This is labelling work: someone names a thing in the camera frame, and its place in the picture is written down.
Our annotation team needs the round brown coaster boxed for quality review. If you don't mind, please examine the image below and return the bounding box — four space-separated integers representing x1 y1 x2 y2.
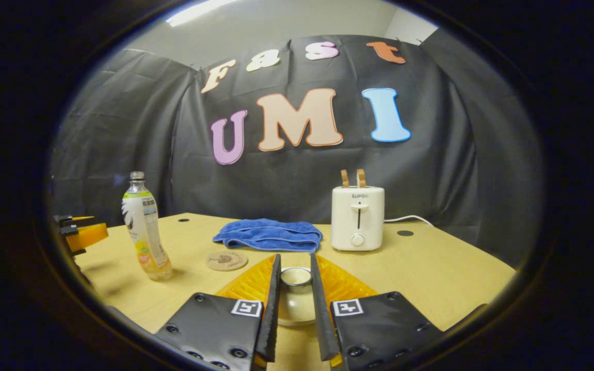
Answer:
206 250 249 272

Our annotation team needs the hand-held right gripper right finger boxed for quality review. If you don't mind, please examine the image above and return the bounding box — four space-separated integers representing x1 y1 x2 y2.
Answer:
310 252 444 371

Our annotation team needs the clear water bottle yellow drink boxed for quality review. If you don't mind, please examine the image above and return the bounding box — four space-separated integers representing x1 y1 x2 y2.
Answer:
122 172 173 281

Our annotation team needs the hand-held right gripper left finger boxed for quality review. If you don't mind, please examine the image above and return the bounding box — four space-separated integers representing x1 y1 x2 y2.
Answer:
154 254 282 371

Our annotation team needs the white power cable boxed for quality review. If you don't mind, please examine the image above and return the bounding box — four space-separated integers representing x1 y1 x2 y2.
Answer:
384 215 434 227

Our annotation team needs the blue folded towel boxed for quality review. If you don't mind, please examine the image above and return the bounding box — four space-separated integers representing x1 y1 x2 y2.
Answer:
212 218 323 253

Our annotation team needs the white toaster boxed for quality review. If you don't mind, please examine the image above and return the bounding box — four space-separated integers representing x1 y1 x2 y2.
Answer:
331 185 385 251

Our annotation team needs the cream teacup lid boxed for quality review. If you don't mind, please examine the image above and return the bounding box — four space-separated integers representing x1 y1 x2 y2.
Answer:
279 267 314 310

